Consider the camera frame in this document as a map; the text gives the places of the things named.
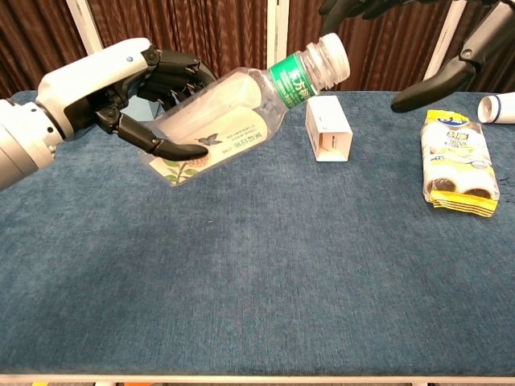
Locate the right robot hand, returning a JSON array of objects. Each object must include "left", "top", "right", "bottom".
[{"left": 317, "top": 0, "right": 515, "bottom": 113}]

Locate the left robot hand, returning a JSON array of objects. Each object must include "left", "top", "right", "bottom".
[{"left": 35, "top": 38, "right": 216, "bottom": 162}]

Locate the white bottle cap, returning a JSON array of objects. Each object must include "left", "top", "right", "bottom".
[{"left": 319, "top": 32, "right": 352, "bottom": 84}]

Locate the transparent plastic bottle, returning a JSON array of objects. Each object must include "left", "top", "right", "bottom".
[{"left": 138, "top": 43, "right": 335, "bottom": 188}]

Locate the brown pleated curtain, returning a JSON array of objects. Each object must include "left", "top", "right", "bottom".
[
  {"left": 88, "top": 0, "right": 269, "bottom": 92},
  {"left": 284, "top": 0, "right": 451, "bottom": 92},
  {"left": 0, "top": 0, "right": 89, "bottom": 101},
  {"left": 432, "top": 38, "right": 515, "bottom": 96}
]

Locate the light blue block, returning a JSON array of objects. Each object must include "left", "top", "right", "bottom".
[{"left": 122, "top": 94, "right": 162, "bottom": 121}]

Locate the white paper cup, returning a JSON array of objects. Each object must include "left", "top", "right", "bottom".
[{"left": 477, "top": 91, "right": 515, "bottom": 125}]

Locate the yellow snack package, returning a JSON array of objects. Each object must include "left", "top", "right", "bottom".
[{"left": 420, "top": 109, "right": 501, "bottom": 219}]

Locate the white cardboard box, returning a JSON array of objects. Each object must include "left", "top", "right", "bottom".
[{"left": 304, "top": 96, "right": 354, "bottom": 163}]

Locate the blue table mat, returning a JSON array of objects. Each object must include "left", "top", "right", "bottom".
[{"left": 0, "top": 90, "right": 515, "bottom": 379}]

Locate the white frame post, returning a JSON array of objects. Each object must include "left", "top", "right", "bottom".
[
  {"left": 418, "top": 0, "right": 471, "bottom": 92},
  {"left": 265, "top": 0, "right": 290, "bottom": 70},
  {"left": 65, "top": 0, "right": 102, "bottom": 55}
]

